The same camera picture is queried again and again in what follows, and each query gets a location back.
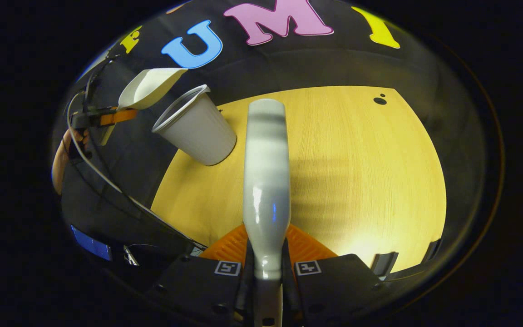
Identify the grey dustpan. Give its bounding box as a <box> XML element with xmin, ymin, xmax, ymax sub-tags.
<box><xmin>99</xmin><ymin>68</ymin><xmax>189</xmax><ymax>147</ymax></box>

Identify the small grey broom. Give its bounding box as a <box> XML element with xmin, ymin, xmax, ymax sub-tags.
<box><xmin>242</xmin><ymin>99</ymin><xmax>292</xmax><ymax>327</ymax></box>

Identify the blue rectangular panel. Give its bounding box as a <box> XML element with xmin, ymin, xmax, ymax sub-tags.
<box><xmin>71</xmin><ymin>225</ymin><xmax>113</xmax><ymax>262</ymax></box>

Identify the black desk edge bracket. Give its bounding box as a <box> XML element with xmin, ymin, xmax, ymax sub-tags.
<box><xmin>370</xmin><ymin>251</ymin><xmax>399</xmax><ymax>277</ymax></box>
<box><xmin>423</xmin><ymin>238</ymin><xmax>442</xmax><ymax>264</ymax></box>

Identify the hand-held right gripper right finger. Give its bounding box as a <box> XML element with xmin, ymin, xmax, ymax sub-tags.
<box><xmin>282</xmin><ymin>225</ymin><xmax>382</xmax><ymax>323</ymax></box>

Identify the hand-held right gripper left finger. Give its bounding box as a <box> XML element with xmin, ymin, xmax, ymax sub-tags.
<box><xmin>153</xmin><ymin>223</ymin><xmax>253</xmax><ymax>319</ymax></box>

